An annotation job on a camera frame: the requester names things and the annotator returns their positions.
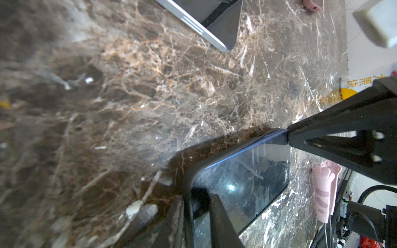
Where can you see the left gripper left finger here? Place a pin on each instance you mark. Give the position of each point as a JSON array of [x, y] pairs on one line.
[[171, 232]]

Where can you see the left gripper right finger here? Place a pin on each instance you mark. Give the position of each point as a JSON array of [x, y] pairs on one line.
[[223, 234]]

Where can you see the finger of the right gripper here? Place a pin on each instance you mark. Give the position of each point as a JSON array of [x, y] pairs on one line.
[[359, 133]]

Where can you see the pink phone case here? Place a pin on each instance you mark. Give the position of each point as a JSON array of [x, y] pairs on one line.
[[312, 5]]

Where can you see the silver-edged phone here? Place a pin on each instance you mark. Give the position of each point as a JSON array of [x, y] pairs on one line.
[[215, 21]]

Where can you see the yellow snack packet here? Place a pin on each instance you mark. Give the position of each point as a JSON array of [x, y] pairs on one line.
[[353, 84]]

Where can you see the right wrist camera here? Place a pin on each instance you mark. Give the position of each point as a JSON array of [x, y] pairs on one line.
[[378, 20]]

